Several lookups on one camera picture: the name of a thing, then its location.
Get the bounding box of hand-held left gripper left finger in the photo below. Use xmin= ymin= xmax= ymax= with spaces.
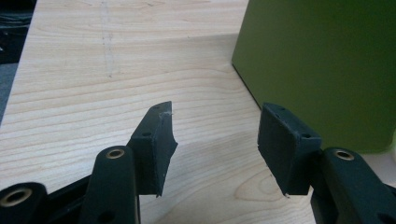
xmin=125 ymin=100 xmax=179 ymax=199

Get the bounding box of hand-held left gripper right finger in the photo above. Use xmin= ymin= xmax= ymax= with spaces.
xmin=257 ymin=102 xmax=323 ymax=199

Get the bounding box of olive green box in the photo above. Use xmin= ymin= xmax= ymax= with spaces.
xmin=231 ymin=0 xmax=396 ymax=154

